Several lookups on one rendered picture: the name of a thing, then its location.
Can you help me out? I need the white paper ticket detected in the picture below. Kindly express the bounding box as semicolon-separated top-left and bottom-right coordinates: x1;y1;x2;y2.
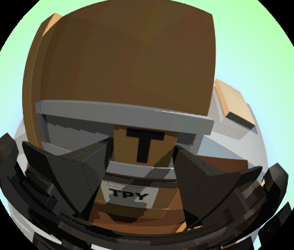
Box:
101;180;159;208

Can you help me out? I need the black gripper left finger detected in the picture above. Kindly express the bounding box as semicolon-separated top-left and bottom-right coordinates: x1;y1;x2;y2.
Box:
22;137;114;222

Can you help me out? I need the cream flat rectangular slab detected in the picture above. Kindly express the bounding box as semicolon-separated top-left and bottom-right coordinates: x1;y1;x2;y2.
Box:
214;78;255;130

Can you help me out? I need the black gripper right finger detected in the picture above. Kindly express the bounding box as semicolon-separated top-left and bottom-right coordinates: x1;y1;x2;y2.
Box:
172;144;263;228

